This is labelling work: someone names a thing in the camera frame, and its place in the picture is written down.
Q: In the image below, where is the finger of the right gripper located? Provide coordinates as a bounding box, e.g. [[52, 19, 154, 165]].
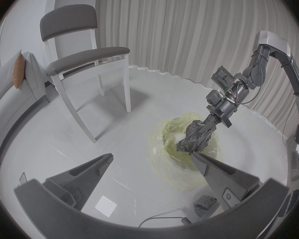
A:
[[205, 118, 221, 134], [200, 113, 216, 131]]

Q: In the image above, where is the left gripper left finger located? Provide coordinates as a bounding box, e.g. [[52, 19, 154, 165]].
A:
[[43, 153, 114, 208]]

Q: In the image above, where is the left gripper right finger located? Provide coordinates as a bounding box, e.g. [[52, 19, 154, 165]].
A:
[[191, 151, 260, 211]]

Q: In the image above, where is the black plastic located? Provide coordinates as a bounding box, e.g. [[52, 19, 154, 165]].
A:
[[176, 120, 214, 154]]

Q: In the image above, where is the yellow plastic bag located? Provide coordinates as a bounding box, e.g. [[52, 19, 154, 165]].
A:
[[149, 112, 223, 191]]

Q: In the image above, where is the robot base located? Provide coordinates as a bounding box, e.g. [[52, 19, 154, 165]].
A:
[[193, 173, 299, 236]]

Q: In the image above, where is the beige curtain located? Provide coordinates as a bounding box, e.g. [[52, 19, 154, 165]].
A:
[[95, 0, 299, 144]]

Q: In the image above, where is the light grey sofa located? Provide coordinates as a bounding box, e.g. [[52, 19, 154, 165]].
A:
[[0, 49, 51, 164]]

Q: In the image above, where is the orange cushion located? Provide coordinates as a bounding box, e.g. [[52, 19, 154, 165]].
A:
[[13, 53, 26, 89]]

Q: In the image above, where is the grey and white chair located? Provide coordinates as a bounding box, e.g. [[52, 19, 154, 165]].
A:
[[40, 4, 132, 144]]

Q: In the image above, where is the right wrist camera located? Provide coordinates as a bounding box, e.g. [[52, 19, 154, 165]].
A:
[[205, 90, 226, 108]]

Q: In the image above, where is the black cable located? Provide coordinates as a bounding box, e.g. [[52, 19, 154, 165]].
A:
[[235, 66, 266, 106], [138, 216, 192, 229]]

